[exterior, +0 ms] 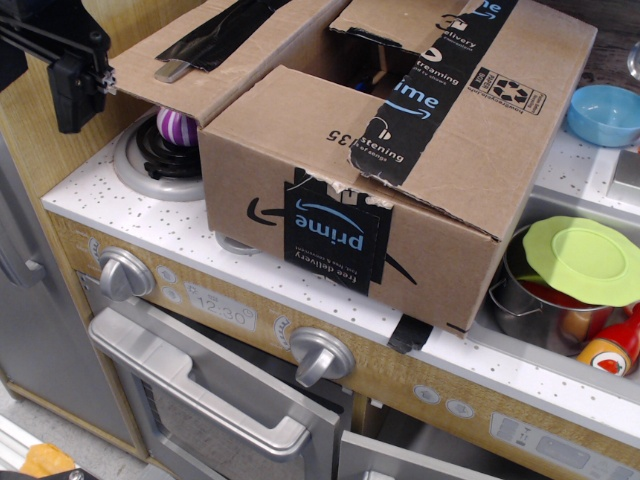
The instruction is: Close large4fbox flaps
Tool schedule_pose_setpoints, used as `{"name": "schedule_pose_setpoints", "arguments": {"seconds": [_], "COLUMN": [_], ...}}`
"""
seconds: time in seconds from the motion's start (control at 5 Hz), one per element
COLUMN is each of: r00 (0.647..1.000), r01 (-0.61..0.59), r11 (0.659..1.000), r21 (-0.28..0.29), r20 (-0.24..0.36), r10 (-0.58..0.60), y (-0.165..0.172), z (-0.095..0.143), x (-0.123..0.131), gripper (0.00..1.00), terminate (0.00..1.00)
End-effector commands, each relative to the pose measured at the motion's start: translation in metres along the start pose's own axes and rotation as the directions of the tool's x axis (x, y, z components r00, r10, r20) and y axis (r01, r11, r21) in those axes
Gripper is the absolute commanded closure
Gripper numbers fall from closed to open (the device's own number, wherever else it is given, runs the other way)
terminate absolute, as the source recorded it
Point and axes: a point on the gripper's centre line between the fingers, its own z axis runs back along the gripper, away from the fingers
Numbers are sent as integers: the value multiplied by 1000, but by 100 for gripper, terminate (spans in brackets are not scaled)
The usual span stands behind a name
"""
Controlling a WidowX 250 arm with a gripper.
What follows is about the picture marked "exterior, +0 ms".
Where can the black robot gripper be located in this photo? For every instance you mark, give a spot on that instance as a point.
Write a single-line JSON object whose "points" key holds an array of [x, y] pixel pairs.
{"points": [[65, 35]]}

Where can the brown cardboard prime box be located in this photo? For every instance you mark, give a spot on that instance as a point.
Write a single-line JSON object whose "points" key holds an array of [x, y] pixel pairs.
{"points": [[388, 146]]}

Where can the front left stove burner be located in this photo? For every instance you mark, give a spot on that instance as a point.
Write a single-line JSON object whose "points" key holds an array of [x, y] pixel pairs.
{"points": [[151, 165]]}

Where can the purple white striped toy onion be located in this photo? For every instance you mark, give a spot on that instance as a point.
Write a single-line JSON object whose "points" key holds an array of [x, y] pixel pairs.
{"points": [[177, 128]]}

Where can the left silver oven knob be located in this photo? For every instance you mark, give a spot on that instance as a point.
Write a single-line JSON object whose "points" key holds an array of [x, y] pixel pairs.
{"points": [[123, 275]]}

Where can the silver oven knob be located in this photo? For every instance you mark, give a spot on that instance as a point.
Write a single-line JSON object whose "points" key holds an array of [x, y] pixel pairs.
{"points": [[319, 355], [123, 275]]}

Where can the small silver burner under box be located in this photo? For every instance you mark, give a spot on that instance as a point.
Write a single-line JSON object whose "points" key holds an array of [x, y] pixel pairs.
{"points": [[234, 246]]}

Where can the grey toy fridge door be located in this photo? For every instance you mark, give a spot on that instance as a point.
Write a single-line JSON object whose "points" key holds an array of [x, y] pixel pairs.
{"points": [[45, 351]]}

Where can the grey oven door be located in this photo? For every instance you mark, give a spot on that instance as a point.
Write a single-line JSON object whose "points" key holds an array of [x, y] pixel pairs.
{"points": [[259, 384]]}

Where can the right silver oven knob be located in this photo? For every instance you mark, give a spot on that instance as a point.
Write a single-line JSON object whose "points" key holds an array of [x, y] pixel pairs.
{"points": [[319, 355]]}

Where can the orange object on floor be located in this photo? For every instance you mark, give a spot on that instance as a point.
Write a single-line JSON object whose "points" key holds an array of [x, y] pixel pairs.
{"points": [[46, 459]]}

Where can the black tape strip on counter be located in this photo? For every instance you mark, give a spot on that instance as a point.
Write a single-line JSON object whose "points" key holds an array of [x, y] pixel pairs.
{"points": [[409, 335]]}

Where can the grey dishwasher door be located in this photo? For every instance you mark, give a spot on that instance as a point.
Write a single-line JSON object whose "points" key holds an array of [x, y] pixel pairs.
{"points": [[362, 457]]}

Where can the stainless steel pot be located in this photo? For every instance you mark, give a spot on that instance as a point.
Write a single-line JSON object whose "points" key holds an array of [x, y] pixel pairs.
{"points": [[527, 309]]}

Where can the blue plastic bowl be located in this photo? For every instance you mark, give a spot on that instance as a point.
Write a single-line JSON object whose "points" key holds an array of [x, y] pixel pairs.
{"points": [[605, 115]]}

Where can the green silicone lid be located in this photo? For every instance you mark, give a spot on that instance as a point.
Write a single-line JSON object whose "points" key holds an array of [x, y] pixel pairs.
{"points": [[588, 261]]}

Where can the red yellow toy ketchup bottle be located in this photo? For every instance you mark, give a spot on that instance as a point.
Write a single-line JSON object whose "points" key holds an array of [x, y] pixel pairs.
{"points": [[615, 349]]}

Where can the silver oven door handle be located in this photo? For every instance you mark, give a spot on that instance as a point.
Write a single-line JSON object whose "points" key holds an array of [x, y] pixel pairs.
{"points": [[162, 364]]}

